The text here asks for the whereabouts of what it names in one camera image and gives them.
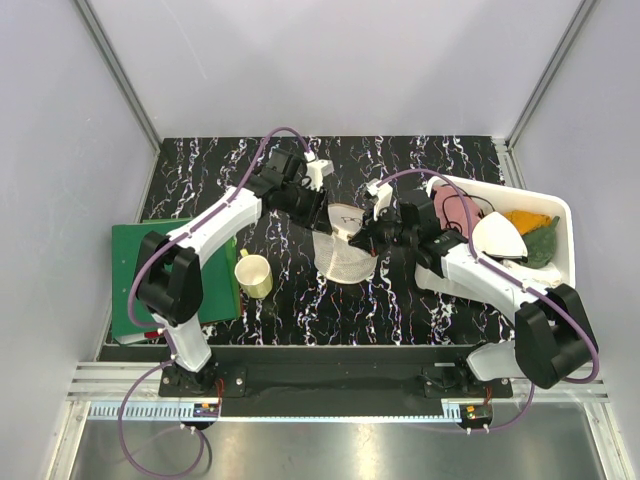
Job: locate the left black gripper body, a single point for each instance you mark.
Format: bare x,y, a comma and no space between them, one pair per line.
303,204

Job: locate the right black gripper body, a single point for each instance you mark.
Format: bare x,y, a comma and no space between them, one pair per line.
387,232

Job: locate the beige mesh laundry bag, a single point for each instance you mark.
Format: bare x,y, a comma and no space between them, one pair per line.
334,258

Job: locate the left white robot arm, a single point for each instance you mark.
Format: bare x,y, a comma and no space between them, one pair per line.
168,279

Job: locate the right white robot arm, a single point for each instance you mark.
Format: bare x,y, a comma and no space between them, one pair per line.
553,337

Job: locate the pink and black bra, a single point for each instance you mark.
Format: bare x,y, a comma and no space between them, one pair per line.
455,213

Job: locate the cream paper cup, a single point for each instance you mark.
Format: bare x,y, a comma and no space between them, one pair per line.
254,275

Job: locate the white garment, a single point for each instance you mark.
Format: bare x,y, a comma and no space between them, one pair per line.
497,237

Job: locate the white plastic bin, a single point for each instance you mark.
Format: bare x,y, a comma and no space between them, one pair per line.
494,198

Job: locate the green folder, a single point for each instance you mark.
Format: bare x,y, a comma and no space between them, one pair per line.
222,299

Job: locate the orange cloth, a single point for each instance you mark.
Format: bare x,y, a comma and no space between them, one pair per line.
526,222

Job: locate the green cloth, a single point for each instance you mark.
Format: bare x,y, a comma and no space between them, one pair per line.
541,245

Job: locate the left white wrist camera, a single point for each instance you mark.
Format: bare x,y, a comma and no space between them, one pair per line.
316,170

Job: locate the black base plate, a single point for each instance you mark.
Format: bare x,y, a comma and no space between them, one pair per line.
334,382

